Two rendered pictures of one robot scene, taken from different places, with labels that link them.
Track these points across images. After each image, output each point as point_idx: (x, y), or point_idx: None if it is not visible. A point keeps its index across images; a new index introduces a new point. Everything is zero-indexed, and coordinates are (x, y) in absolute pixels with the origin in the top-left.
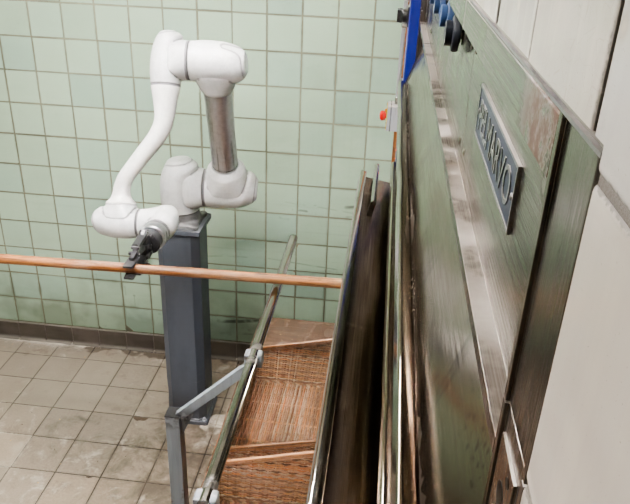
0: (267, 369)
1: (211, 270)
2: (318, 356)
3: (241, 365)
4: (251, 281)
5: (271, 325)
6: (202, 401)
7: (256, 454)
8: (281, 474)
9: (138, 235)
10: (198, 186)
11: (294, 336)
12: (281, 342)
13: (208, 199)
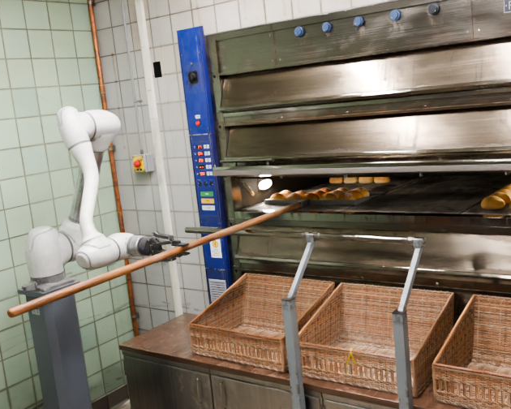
0: (186, 348)
1: (219, 231)
2: None
3: (307, 245)
4: (238, 230)
5: (136, 342)
6: (299, 280)
7: (298, 329)
8: (317, 328)
9: (157, 234)
10: (68, 242)
11: (160, 336)
12: (161, 341)
13: (76, 251)
